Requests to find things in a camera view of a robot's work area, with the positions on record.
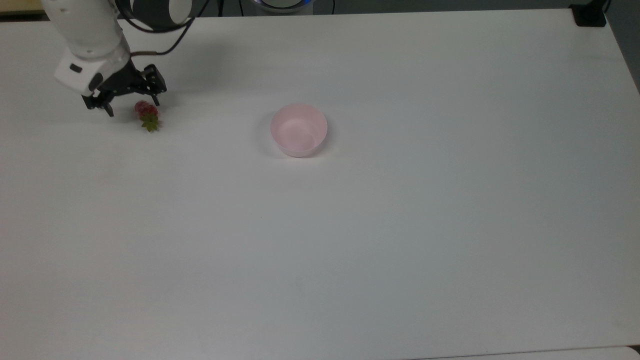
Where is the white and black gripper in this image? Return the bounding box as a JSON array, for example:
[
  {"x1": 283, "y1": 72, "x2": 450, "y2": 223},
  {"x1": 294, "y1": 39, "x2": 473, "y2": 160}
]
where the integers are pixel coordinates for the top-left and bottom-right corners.
[{"x1": 54, "y1": 50, "x2": 168, "y2": 119}]

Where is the red strawberry with green leaves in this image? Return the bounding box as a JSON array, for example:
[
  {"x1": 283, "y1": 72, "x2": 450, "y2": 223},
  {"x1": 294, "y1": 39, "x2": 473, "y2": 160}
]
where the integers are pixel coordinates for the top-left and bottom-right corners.
[{"x1": 134, "y1": 100, "x2": 162, "y2": 133}]

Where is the white robot base blue light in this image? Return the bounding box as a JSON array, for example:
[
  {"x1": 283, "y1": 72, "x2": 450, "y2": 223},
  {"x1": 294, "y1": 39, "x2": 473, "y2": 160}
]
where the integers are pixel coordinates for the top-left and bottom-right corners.
[{"x1": 249, "y1": 0, "x2": 317, "y2": 15}]

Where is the pink plastic bowl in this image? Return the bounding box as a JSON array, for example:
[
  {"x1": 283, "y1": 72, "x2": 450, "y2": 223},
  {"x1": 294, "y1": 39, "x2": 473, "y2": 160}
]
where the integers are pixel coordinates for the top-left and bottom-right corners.
[{"x1": 270, "y1": 103, "x2": 329, "y2": 159}]

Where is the black table clamp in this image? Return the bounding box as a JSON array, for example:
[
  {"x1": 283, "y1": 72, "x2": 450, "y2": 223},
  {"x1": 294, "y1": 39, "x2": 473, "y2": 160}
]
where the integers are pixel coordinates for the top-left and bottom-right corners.
[{"x1": 569, "y1": 0, "x2": 612, "y2": 28}]

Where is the white side table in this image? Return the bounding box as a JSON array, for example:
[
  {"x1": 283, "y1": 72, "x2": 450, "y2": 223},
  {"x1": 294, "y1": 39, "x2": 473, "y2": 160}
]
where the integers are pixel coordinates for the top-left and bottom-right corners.
[{"x1": 415, "y1": 345, "x2": 640, "y2": 360}]

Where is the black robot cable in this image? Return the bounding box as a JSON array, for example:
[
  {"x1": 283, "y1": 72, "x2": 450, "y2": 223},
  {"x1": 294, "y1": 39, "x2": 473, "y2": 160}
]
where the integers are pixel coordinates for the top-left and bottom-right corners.
[{"x1": 116, "y1": 0, "x2": 212, "y2": 57}]

